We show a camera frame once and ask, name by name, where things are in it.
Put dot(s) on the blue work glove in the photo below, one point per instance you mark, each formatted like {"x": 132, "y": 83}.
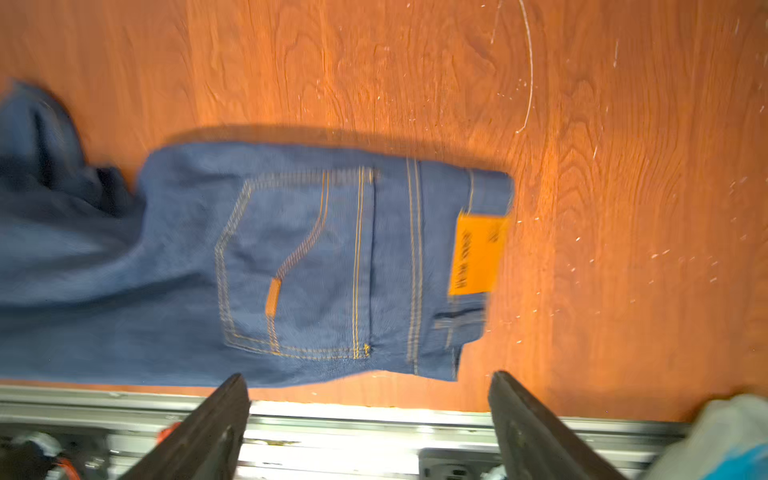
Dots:
{"x": 728, "y": 440}

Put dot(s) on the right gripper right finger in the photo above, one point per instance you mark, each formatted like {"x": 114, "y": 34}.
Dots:
{"x": 533, "y": 442}

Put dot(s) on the dark blue denim trousers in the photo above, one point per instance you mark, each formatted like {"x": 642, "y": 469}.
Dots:
{"x": 287, "y": 264}

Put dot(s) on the red work glove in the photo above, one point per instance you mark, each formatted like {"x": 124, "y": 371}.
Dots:
{"x": 166, "y": 432}

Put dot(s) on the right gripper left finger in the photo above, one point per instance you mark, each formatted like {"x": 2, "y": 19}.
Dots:
{"x": 207, "y": 444}

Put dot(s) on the aluminium mounting rail frame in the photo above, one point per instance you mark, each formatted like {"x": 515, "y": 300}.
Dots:
{"x": 284, "y": 440}

